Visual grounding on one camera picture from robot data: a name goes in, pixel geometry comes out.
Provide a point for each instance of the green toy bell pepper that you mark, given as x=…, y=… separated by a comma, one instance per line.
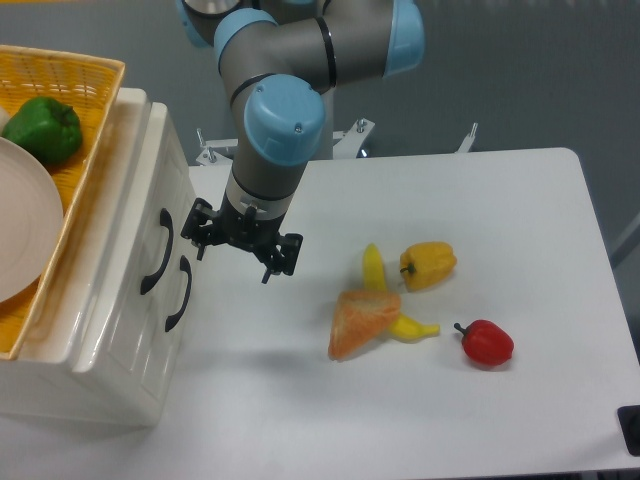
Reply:
x=46, y=128

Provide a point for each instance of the orange toy sandwich slice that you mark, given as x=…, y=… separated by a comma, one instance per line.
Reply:
x=359, y=316

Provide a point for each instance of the black object at edge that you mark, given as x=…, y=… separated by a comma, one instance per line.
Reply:
x=629, y=420

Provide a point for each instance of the white object in basket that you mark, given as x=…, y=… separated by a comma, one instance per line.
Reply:
x=4, y=118

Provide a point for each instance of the yellow toy banana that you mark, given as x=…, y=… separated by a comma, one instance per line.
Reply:
x=404, y=328

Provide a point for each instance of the beige plate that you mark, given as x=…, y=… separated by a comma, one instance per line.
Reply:
x=31, y=219

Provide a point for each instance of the yellow toy bell pepper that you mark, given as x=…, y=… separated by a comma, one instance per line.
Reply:
x=426, y=264

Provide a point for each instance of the yellow woven basket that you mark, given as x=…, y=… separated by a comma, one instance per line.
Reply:
x=90, y=85

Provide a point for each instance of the red toy bell pepper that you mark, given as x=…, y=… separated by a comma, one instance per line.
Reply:
x=485, y=343

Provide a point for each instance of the white drawer cabinet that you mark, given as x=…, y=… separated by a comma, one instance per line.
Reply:
x=54, y=374

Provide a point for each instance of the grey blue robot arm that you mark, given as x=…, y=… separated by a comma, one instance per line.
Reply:
x=277, y=61

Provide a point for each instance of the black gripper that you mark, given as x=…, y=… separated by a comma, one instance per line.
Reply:
x=206, y=227

